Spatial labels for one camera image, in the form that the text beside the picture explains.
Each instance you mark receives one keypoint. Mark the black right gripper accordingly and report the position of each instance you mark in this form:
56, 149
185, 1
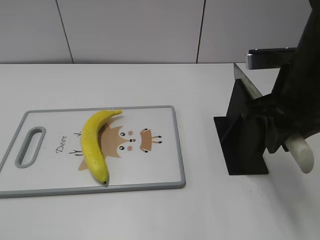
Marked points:
270, 121

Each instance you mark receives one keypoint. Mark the white handled kitchen knife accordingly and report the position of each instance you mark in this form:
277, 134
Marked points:
296, 144

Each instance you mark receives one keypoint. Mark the yellow plastic banana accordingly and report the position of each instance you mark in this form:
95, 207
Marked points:
91, 151

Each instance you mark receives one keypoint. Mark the black cloth covered robot arm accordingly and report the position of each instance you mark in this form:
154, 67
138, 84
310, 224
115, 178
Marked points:
293, 106

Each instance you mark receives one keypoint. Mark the black knife stand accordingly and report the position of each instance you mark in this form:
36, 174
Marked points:
242, 135

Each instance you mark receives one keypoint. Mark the white deer cutting board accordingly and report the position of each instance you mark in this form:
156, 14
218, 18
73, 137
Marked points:
44, 158

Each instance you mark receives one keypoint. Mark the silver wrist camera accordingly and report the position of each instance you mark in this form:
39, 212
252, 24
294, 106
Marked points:
268, 58

